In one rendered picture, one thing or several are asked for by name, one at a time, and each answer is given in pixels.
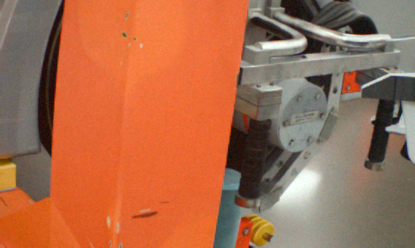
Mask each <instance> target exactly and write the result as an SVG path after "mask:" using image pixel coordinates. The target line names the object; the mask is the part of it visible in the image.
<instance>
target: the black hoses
mask: <svg viewBox="0 0 415 248"><path fill-rule="evenodd" d="M311 24H314V25H317V26H320V27H324V28H326V29H329V30H339V29H341V28H343V27H346V26H347V25H348V26H349V25H350V27H351V29H352V30H346V31H345V33H346V34H355V35H370V34H376V35H377V34H379V33H378V30H377V28H376V25H375V24H374V21H373V20H372V19H371V17H370V16H369V15H367V14H366V13H362V12H361V11H359V10H357V9H356V8H355V6H354V5H353V4H351V3H350V2H347V1H344V2H340V1H331V2H330V3H328V4H326V5H325V6H324V7H323V8H322V9H321V10H320V11H319V12H318V13H317V15H316V16H315V17H314V18H313V19H312V21H311ZM304 36H305V35H304ZM305 38H306V39H307V42H308V46H310V47H313V48H315V47H323V45H324V44H323V42H322V41H317V40H315V39H314V38H311V37H308V36H305Z"/></svg>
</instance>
